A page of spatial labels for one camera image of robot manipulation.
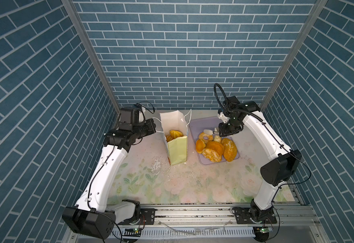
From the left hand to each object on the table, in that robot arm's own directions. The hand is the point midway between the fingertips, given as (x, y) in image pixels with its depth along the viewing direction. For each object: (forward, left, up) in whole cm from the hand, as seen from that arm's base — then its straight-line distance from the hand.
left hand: (157, 124), depth 73 cm
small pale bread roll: (+6, -35, -22) cm, 42 cm away
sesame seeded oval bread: (-1, -42, -23) cm, 48 cm away
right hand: (+2, -35, -9) cm, 36 cm away
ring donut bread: (+11, -29, -28) cm, 42 cm away
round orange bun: (+4, -24, -26) cm, 36 cm away
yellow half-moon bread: (+8, -8, -19) cm, 23 cm away
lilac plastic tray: (+24, -33, -31) cm, 51 cm away
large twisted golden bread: (-4, -31, -20) cm, 37 cm away
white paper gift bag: (-5, -10, -15) cm, 18 cm away
